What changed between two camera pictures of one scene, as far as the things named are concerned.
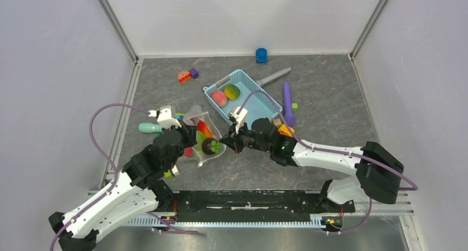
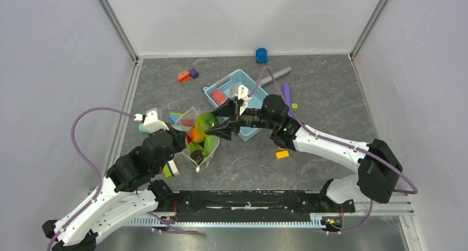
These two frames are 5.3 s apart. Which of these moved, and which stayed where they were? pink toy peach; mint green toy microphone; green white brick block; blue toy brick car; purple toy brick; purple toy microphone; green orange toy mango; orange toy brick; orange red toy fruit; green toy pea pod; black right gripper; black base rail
Moved: green orange toy mango; black right gripper; green toy pea pod; orange red toy fruit
Stayed: green white brick block; blue toy brick car; purple toy microphone; pink toy peach; orange toy brick; mint green toy microphone; purple toy brick; black base rail
